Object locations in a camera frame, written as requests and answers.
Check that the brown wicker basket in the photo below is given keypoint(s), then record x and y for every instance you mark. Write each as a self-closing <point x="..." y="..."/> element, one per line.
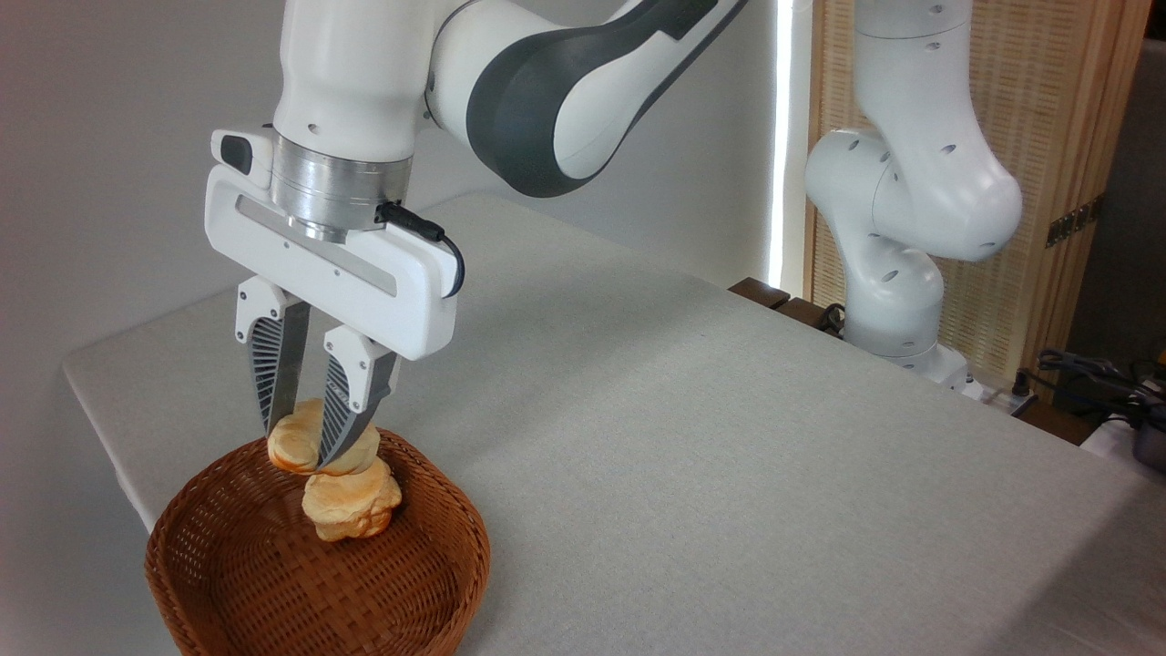
<point x="237" y="583"/>

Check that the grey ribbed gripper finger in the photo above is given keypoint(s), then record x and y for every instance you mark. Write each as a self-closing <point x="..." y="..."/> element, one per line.
<point x="273" y="364"/>
<point x="355" y="401"/>

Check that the wooden lattice folding screen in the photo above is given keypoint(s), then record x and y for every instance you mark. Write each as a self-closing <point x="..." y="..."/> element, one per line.
<point x="1048" y="91"/>

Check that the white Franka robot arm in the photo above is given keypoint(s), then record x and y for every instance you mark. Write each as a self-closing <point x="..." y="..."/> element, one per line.
<point x="911" y="182"/>

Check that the round golden bread bun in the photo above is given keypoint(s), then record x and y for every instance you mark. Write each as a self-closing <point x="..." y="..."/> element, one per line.
<point x="351" y="506"/>

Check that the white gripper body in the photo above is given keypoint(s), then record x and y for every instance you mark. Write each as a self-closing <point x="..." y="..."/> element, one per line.
<point x="383" y="301"/>

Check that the long golden bread loaf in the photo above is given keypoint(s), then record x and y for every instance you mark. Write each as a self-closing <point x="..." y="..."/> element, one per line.
<point x="296" y="442"/>

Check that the dark brown wooden block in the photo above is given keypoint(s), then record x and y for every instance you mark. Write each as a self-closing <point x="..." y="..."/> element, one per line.
<point x="806" y="314"/>
<point x="758" y="292"/>

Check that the dark metal screen hinge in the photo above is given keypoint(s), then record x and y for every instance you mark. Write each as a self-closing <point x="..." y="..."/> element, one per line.
<point x="1075" y="221"/>

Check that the grey tablecloth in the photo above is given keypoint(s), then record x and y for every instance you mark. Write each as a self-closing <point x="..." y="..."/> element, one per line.
<point x="729" y="456"/>

